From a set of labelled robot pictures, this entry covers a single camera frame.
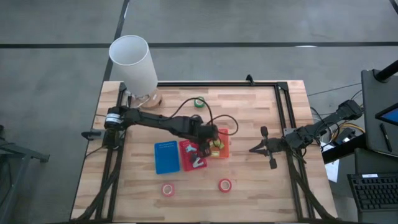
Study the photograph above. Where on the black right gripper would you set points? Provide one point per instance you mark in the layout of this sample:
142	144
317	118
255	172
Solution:
275	145

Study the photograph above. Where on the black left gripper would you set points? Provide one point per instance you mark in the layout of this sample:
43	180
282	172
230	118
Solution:
206	133

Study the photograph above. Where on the green tape roll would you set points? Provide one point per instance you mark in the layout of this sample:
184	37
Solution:
196	104

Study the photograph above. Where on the red tape roll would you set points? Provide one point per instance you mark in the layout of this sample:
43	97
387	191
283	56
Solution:
219	186
163	190

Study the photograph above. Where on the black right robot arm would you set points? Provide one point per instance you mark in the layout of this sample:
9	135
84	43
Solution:
326	119

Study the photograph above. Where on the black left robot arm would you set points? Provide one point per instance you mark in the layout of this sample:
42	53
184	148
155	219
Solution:
155	121

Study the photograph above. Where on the orange plastic basket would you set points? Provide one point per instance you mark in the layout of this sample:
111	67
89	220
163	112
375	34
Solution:
225	149

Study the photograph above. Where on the red plastic basket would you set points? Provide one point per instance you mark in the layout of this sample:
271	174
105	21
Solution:
186	166

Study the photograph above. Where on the blue plastic basket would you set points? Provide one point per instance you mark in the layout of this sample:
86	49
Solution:
167	157

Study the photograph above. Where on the white paper sheet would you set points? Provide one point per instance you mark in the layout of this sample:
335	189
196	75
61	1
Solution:
332	171

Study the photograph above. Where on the black desk edge bar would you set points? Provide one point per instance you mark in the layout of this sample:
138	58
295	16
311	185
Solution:
342	152

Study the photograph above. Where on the black box with blue lights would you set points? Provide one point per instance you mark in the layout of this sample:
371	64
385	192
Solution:
346	135

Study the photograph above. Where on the table lamp with white shade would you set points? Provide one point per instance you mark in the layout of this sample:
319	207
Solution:
133	62

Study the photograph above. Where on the black keyboard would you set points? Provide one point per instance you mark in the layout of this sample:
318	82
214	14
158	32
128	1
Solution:
373	193

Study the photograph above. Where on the black pen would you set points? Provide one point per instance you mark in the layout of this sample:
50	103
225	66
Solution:
385	137

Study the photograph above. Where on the tablet with blue screen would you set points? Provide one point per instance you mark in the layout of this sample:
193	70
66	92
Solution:
391	116

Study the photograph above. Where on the black pole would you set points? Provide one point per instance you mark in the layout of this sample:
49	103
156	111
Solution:
387	73

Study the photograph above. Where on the grey metal stand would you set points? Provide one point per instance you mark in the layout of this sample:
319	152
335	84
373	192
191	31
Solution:
18	152

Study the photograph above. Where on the grey metal base plate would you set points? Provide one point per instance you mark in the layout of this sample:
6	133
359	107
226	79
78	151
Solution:
289	130

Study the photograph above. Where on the black aluminium table frame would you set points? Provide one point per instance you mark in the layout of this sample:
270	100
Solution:
217	84

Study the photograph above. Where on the black frame clamp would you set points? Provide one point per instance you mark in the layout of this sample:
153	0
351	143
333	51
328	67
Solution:
250	80

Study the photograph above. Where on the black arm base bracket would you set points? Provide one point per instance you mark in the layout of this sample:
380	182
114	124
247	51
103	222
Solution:
91	134

